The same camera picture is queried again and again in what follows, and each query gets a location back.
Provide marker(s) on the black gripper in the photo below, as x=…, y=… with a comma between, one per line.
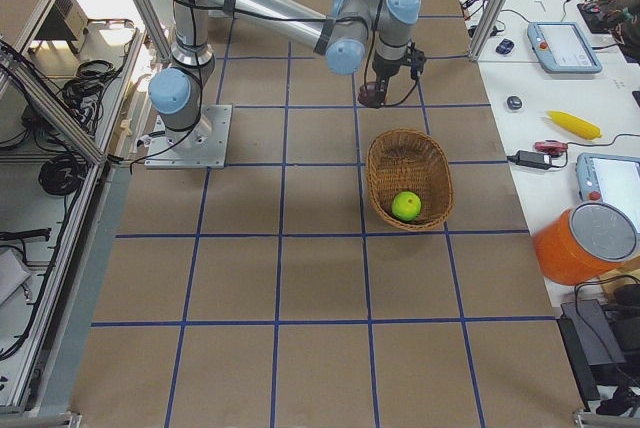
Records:
x=386, y=69

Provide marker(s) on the green apple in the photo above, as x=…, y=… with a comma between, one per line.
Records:
x=406, y=206

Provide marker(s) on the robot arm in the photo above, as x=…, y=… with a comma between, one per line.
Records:
x=340, y=37

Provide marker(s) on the wicker basket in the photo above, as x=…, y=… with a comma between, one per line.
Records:
x=405, y=159

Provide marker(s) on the dark blue pouch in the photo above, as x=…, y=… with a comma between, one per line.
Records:
x=505, y=47

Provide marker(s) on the black round puck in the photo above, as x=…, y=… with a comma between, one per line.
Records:
x=514, y=103

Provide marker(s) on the black power adapter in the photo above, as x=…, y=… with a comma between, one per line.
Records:
x=536, y=160

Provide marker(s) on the blue teach pendant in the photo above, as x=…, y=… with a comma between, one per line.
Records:
x=562, y=48

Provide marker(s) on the yellow toy corn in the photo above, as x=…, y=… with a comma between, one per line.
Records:
x=575, y=125

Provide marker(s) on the orange cylinder container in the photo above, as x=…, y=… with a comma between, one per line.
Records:
x=584, y=242

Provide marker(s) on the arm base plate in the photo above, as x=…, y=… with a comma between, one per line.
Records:
x=205, y=146

